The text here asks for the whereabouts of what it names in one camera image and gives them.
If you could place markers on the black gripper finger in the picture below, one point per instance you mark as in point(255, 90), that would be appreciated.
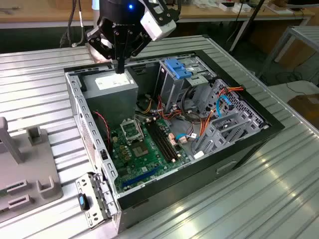
point(139, 46)
point(99, 44)

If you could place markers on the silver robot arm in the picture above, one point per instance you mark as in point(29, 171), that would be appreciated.
point(94, 53)

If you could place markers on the grey metal disk bay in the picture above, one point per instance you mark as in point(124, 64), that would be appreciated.
point(216, 135)

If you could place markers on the blue plastic bay latch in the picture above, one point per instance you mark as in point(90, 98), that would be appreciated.
point(178, 67)

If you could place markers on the grey optical drive bay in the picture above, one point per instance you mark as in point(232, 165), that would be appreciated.
point(172, 84)

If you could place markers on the grey power supply unit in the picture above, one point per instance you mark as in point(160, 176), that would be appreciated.
point(112, 104)

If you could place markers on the wooden desk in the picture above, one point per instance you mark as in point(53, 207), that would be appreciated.
point(211, 13)
point(37, 13)

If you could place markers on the small white box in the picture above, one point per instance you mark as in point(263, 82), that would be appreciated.
point(243, 9)
point(225, 7)

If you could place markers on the black RAM slot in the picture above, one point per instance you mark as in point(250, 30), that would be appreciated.
point(157, 142)
point(161, 142)
point(168, 142)
point(164, 142)

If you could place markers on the black tripod pole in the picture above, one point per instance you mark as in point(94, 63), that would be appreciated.
point(247, 25)

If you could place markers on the green motherboard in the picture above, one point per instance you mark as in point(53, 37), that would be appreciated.
point(134, 164)

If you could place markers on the white paper tag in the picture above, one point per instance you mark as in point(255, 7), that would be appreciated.
point(198, 155)

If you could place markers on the blue expansion slot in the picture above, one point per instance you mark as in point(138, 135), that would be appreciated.
point(140, 177)

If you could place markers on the grey parts rack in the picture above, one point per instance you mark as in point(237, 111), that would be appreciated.
point(30, 169)

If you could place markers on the flat beige box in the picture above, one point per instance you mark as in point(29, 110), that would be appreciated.
point(280, 8)

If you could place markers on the white low table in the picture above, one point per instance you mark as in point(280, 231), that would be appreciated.
point(281, 92)

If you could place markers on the black PC case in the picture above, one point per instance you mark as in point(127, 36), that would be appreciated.
point(199, 186)

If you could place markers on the blue black latch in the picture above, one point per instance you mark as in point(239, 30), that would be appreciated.
point(82, 202)

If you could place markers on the brown cardboard box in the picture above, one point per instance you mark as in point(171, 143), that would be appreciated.
point(306, 104)

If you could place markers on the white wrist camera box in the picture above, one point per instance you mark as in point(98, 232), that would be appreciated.
point(157, 27)

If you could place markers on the grey slot bracket cover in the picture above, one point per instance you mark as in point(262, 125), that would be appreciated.
point(94, 199)

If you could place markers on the grey metal frame table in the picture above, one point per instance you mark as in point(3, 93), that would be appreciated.
point(307, 33)

